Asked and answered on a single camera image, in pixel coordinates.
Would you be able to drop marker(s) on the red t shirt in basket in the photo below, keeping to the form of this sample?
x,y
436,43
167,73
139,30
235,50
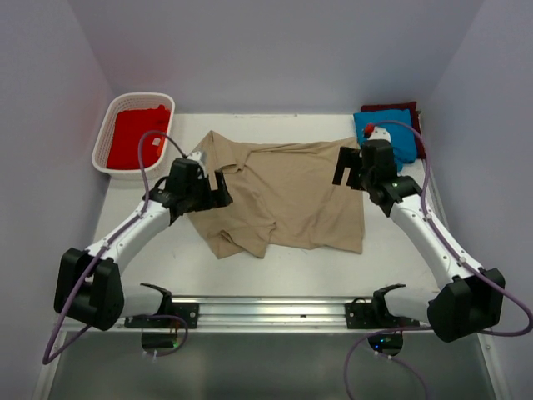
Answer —
x,y
130,125

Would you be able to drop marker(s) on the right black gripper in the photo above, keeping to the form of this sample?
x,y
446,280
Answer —
x,y
349,157

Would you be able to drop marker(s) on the beige polo shirt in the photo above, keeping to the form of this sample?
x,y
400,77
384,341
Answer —
x,y
282,194

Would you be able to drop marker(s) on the folded dark red t shirt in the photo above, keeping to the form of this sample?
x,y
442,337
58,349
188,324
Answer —
x,y
415,119

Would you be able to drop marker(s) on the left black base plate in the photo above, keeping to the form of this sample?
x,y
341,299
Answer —
x,y
172,315

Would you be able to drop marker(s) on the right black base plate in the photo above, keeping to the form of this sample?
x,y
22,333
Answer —
x,y
365,313

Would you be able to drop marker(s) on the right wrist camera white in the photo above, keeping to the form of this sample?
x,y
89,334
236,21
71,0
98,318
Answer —
x,y
374,132

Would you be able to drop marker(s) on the white plastic laundry basket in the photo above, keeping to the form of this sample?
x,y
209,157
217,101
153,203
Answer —
x,y
126,102

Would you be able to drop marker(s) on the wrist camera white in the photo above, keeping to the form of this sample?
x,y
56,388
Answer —
x,y
200,158
374,132

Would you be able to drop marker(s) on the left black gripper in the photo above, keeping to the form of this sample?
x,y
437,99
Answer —
x,y
219,197

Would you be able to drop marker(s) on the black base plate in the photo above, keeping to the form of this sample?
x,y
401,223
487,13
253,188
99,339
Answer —
x,y
172,315
365,313

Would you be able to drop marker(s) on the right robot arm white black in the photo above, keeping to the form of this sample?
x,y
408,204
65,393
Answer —
x,y
468,299

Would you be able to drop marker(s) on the aluminium mounting rail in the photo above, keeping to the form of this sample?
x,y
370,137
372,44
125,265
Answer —
x,y
239,314

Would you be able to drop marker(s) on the folded blue t shirt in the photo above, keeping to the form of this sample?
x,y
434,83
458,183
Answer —
x,y
397,123

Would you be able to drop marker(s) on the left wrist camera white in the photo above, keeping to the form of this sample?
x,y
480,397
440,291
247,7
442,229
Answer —
x,y
200,158

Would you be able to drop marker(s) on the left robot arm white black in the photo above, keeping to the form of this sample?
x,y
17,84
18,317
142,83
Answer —
x,y
89,284

